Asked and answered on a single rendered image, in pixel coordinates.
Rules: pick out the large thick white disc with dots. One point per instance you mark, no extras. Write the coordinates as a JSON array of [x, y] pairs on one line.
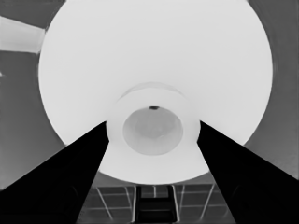
[[155, 46]]

